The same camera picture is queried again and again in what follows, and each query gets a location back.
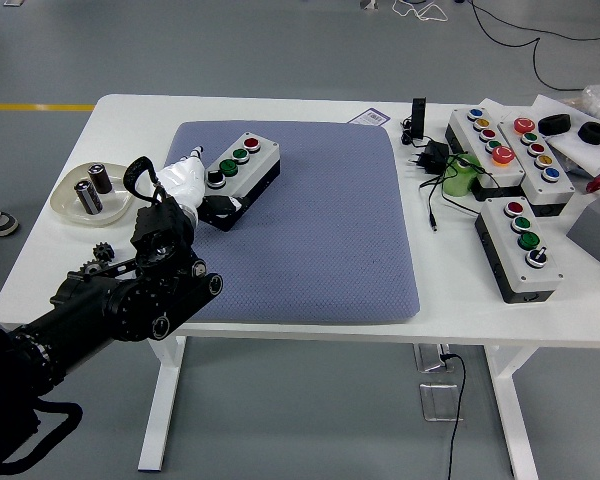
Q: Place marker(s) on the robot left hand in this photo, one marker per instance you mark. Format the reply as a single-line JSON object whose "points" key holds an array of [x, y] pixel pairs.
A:
{"points": [[182, 177]]}

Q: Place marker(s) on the grey four-button control box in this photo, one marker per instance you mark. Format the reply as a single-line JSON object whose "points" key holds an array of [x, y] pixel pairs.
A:
{"points": [[262, 155]]}

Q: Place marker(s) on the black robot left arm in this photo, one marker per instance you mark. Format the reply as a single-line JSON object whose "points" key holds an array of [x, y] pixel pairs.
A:
{"points": [[105, 305]]}

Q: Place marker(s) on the five-button box blue button end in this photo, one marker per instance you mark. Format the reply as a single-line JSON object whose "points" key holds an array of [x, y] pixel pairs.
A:
{"points": [[515, 167]]}

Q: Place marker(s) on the five-button box red mushroom end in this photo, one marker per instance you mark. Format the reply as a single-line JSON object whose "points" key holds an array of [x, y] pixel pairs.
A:
{"points": [[555, 190]]}

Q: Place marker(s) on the dark cylinder capacitor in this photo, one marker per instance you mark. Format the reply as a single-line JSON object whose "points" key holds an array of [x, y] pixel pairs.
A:
{"points": [[89, 200], [101, 180]]}

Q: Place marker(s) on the small black gear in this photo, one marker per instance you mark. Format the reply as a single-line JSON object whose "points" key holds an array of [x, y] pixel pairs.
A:
{"points": [[103, 251]]}

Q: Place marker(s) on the beige shallow dish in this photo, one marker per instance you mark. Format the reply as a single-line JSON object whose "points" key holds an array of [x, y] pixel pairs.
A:
{"points": [[65, 200]]}

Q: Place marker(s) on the grey-blue textured mat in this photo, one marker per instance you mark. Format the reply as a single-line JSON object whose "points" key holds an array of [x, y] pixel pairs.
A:
{"points": [[305, 225]]}

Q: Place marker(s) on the purple-bordered label card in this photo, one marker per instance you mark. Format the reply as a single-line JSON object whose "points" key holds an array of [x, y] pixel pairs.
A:
{"points": [[372, 117]]}

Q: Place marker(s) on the white table leg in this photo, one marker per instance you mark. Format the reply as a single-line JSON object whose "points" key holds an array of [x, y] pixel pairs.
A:
{"points": [[165, 390], [517, 415]]}

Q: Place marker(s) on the black upright device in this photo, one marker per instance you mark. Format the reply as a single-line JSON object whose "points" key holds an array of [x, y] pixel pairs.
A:
{"points": [[418, 117]]}

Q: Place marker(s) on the grey stand base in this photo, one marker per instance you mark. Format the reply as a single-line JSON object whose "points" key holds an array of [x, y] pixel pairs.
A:
{"points": [[367, 4]]}

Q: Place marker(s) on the black power adapter plug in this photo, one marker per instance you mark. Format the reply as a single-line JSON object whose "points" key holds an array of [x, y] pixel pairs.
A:
{"points": [[437, 152]]}

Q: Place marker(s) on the green plastic cup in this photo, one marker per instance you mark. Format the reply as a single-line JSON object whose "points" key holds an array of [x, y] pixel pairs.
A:
{"points": [[455, 185]]}

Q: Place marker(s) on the white paper sheet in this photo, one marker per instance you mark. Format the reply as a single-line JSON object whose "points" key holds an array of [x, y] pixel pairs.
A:
{"points": [[492, 107]]}

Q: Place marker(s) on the clear floor plate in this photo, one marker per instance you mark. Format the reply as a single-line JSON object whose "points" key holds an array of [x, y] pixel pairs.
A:
{"points": [[437, 402]]}

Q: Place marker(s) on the white foam sheet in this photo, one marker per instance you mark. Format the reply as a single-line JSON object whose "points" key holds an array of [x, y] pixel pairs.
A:
{"points": [[590, 155]]}

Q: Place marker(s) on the under-table control bracket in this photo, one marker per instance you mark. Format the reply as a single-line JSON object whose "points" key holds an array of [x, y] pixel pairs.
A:
{"points": [[430, 357]]}

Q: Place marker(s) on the four-button box with selector switch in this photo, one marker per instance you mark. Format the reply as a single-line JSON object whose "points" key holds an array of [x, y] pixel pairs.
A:
{"points": [[545, 280]]}

